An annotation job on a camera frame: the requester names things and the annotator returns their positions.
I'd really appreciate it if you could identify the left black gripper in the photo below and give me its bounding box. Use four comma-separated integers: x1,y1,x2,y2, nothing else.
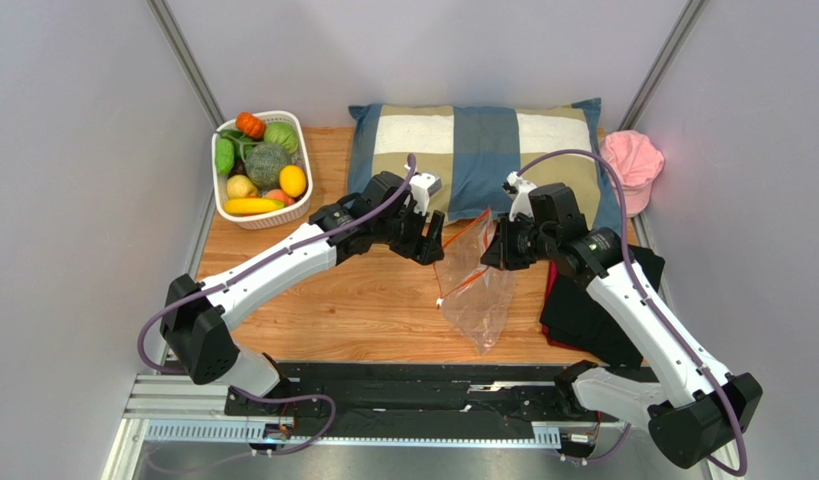
373,200,444,266

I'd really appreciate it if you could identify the clear zip bag orange zipper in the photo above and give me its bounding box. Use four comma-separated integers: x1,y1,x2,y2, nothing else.
434,210,516,355

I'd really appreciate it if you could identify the yellow toy lemon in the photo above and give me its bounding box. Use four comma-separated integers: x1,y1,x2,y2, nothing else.
279,165,308,199

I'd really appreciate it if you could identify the pink toy peach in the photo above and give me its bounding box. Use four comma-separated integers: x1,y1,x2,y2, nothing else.
261,189,296,206

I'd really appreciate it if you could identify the yellow toy banana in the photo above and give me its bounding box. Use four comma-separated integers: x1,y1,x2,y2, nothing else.
223,197,286,216

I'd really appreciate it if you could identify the green toy pepper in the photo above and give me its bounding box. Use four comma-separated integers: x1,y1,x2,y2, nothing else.
214,138,236,175

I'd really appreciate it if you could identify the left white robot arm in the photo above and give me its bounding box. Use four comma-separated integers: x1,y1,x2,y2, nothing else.
159,172,444,397

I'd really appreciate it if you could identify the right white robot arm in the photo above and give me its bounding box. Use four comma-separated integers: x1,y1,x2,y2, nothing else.
481,175,763,469

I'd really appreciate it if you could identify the black folded cloth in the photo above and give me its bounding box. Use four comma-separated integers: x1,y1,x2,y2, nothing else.
541,272,644,369

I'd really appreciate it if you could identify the plaid blue beige pillow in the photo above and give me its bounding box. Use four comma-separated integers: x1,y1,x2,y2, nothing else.
347,98,624,232

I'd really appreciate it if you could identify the white perforated plastic basket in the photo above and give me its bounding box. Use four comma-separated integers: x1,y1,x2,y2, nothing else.
211,110,313,230

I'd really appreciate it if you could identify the pink cap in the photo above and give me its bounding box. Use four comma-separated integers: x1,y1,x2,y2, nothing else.
599,130,665,218

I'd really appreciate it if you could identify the green toy cabbage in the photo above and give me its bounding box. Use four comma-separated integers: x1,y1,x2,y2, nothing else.
263,121,300,155

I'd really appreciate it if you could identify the netted green toy melon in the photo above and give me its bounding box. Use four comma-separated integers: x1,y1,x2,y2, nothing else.
243,143,293,190

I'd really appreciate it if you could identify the pale yellow toy pear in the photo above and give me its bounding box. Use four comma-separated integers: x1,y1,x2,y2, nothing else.
226,175,259,200

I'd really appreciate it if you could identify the dark green leafy toy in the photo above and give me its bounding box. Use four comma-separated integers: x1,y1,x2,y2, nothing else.
216,129,263,161

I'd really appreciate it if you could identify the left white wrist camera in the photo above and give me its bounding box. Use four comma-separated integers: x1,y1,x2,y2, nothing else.
409,173,442,216

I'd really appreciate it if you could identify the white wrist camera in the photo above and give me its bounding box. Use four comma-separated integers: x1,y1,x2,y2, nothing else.
409,173,442,216
503,171,537,222

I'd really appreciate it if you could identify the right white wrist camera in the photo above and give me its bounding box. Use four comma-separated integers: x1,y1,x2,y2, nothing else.
503,171,537,222

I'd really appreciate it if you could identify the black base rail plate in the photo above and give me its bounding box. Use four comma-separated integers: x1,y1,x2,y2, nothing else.
224,362,611,440

